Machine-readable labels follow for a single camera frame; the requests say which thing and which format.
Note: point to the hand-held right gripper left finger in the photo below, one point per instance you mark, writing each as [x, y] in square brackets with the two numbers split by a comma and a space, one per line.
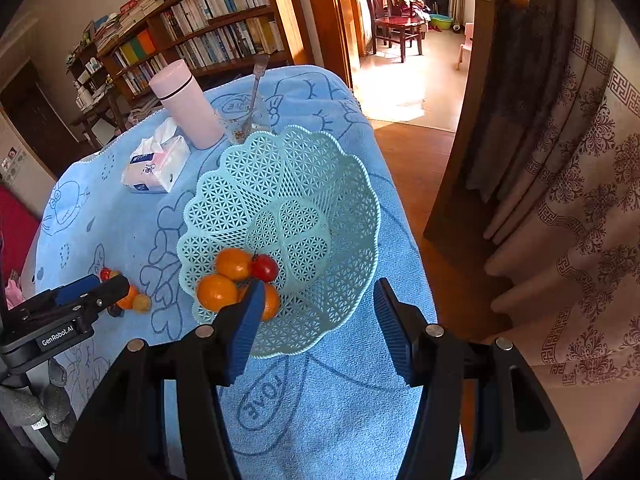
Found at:
[246, 332]

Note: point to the metal fork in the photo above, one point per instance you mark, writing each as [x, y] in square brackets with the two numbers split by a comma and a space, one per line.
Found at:
[258, 72]

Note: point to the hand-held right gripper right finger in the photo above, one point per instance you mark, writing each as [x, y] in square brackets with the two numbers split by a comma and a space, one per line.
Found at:
[392, 332]

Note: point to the white tissue pack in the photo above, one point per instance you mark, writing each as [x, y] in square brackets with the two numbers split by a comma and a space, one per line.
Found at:
[155, 162]

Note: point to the small wooden side table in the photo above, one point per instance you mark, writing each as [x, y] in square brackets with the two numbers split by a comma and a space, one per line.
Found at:
[97, 115]

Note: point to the clear glass cup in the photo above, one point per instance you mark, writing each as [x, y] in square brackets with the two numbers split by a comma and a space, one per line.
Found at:
[240, 127]

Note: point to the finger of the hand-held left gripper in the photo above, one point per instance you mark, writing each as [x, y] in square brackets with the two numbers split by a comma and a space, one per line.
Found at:
[112, 291]
[75, 290]

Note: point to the rows of books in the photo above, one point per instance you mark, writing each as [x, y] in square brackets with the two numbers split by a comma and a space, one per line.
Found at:
[220, 20]

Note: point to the pink plastic stool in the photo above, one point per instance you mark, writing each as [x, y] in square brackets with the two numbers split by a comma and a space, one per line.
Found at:
[466, 45]

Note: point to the person's left hand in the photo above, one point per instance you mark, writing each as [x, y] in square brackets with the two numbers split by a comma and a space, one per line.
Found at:
[22, 405]

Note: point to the brown wooden door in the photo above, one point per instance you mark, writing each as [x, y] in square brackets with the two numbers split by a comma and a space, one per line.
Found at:
[462, 135]

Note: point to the patterned beige curtain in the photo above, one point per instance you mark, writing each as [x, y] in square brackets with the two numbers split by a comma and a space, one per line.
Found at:
[585, 210]

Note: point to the blue printed towel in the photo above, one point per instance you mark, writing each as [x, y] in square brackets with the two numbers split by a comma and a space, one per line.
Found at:
[325, 410]

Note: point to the red wooden chair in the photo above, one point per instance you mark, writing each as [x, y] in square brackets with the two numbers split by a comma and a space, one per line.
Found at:
[397, 22]

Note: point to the red cloth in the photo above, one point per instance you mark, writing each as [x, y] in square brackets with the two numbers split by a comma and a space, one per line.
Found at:
[15, 230]

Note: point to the small yellow fruit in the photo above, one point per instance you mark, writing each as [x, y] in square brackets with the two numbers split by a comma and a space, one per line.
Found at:
[142, 304]

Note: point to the red cherry tomato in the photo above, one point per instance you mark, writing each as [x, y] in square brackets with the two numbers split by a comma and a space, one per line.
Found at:
[105, 274]
[265, 268]

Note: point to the orange tangerine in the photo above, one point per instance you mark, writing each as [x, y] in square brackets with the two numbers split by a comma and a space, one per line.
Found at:
[217, 292]
[232, 263]
[271, 305]
[128, 301]

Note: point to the wooden bookshelf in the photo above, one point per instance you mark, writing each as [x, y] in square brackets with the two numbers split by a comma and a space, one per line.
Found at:
[287, 20]

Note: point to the green plastic basin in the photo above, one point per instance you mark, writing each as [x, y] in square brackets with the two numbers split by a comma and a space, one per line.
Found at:
[439, 22]

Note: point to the pink thermos bottle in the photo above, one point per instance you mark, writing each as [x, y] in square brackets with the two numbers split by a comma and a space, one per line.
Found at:
[182, 105]

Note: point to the light teal plastic basket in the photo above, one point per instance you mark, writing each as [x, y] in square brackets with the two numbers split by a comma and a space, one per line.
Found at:
[300, 185]

